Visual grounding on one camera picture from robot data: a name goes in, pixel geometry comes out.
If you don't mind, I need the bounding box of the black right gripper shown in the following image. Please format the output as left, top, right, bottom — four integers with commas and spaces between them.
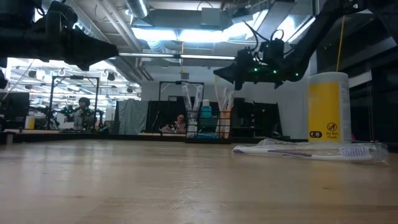
213, 46, 295, 91

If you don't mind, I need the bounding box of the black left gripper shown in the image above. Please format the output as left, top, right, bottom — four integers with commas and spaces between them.
30, 17, 119, 72

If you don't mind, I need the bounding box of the purple toothbrush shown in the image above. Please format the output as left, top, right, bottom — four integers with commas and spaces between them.
192, 83, 205, 138
256, 138, 309, 147
232, 141, 389, 165
181, 82, 193, 138

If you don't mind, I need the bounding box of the black partition desk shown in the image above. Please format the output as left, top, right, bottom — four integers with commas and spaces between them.
146, 98, 283, 138

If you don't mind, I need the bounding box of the grey ceiling box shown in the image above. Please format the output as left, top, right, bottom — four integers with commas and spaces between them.
200, 7, 222, 27

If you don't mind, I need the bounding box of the long ceiling light strip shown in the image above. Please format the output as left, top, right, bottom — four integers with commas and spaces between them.
118, 52, 237, 61

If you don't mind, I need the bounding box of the person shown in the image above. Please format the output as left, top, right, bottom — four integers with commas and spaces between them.
63, 96, 96, 131
160, 114, 187, 134

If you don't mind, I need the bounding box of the grey hanging cloth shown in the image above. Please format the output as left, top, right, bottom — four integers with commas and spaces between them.
117, 98, 149, 135

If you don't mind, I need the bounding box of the black monitor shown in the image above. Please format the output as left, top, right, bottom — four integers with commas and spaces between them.
0, 91, 31, 121

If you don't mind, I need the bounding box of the yellow white wipes canister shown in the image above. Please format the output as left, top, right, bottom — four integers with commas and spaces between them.
307, 71, 352, 144

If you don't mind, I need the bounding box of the black cabinet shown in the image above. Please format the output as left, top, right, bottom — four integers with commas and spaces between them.
348, 40, 398, 150

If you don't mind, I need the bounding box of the black metal stand frame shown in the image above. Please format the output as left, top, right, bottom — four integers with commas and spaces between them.
158, 80, 205, 134
49, 75, 100, 133

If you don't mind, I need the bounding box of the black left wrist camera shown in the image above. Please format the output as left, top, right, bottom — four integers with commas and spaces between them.
43, 1, 78, 30

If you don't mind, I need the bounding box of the silver ventilation duct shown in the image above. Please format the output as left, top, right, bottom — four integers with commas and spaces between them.
124, 0, 150, 19

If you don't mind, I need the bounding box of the black wire rack organizer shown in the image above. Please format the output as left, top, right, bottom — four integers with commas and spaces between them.
185, 110, 233, 144

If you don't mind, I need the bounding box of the black aluminium table frame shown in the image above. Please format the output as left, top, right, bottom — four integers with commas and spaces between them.
0, 129, 398, 153

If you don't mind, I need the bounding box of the yellow hanging cable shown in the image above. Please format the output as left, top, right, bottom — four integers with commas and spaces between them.
336, 15, 346, 73

